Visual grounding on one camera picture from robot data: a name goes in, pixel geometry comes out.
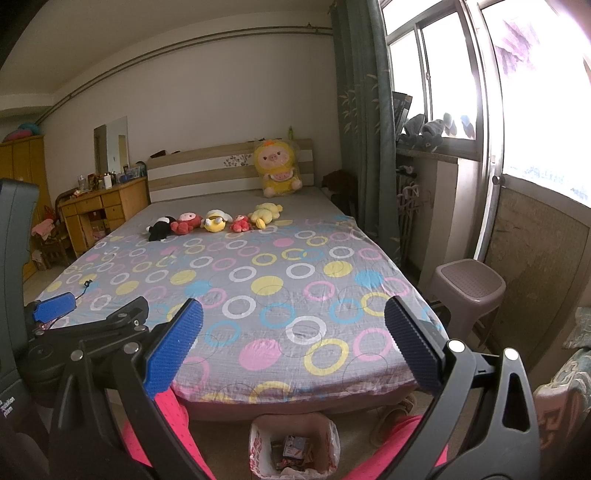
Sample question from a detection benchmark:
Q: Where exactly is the beige slipper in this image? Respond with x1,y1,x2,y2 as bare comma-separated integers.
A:
369,397,419,446

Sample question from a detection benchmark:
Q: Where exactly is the dark wooden chair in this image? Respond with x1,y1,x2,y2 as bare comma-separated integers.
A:
32,208,70,268

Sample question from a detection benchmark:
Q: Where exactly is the dark framed board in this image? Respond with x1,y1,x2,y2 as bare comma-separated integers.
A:
392,91,413,139

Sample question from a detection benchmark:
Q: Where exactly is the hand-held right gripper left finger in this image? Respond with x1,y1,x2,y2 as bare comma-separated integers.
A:
48,298,218,480

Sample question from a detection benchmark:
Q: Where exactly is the yellow white plush toy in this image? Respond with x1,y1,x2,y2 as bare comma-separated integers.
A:
202,210,232,233

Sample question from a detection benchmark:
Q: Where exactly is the blue pink bundle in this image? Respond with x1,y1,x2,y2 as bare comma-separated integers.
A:
2,122,44,144

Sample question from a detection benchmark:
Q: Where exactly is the wall radiator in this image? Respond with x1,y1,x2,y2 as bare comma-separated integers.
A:
397,164,430,259

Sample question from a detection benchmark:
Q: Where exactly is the green curtain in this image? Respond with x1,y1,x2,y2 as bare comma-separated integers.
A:
330,0,402,273

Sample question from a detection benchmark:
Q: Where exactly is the bed with circle-patterned sheet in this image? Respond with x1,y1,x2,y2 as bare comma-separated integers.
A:
39,185,448,421

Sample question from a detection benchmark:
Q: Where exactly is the striped wooden headboard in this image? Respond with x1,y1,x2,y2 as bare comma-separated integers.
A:
147,137,315,204

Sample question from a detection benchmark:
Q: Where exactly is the blue white packet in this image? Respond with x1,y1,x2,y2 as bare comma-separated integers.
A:
283,436,309,459

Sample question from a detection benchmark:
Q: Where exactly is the patterned teal cloth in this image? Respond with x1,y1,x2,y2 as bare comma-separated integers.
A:
533,348,591,464
562,307,591,349

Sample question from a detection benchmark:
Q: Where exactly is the wall mirror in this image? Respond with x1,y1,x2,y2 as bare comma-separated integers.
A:
93,115,129,178

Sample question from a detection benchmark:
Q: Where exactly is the window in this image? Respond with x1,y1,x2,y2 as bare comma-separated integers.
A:
379,0,591,204

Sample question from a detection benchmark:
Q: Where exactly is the waste bin with white bag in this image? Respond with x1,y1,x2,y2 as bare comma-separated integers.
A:
249,414,341,480

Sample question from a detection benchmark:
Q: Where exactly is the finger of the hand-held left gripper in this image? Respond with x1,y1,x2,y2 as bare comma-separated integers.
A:
46,295,151,357
25,292,77,333

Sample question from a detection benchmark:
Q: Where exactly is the black plush toy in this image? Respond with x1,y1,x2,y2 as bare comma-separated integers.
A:
147,217,174,242

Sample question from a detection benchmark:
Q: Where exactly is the yellow duck plush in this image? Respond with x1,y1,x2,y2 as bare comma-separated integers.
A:
248,202,283,230

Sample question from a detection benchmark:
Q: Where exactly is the wooden dresser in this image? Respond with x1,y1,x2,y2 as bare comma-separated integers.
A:
60,178,151,259

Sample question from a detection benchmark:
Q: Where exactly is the large yellow pig plush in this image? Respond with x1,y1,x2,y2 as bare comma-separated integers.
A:
253,140,303,197

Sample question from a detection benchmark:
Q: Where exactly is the black cable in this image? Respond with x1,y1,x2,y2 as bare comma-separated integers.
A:
69,277,95,301

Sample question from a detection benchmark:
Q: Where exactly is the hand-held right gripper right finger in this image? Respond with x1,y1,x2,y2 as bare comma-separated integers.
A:
383,295,541,480

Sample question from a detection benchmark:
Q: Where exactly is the wooden wardrobe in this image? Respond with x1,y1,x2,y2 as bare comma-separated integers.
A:
0,136,51,282

